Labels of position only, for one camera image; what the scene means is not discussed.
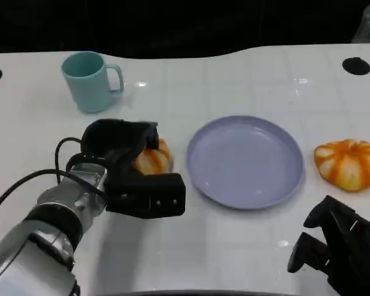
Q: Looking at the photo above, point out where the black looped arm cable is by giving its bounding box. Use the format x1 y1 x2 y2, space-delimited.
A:
54 137 84 173

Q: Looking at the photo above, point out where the lilac plate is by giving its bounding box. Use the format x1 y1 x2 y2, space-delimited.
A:
186 115 305 211

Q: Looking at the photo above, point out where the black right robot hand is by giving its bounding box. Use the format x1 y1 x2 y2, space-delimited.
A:
287 194 370 296

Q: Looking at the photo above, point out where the orange white toy bread roll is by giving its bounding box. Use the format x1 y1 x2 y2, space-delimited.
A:
314 139 370 192
132 138 173 176

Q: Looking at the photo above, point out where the long black arm cable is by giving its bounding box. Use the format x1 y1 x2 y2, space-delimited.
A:
0 168 105 229

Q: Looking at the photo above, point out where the pale green mug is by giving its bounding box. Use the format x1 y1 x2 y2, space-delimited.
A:
60 51 125 114

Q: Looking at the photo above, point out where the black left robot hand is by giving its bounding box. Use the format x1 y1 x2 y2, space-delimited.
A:
80 118 160 178

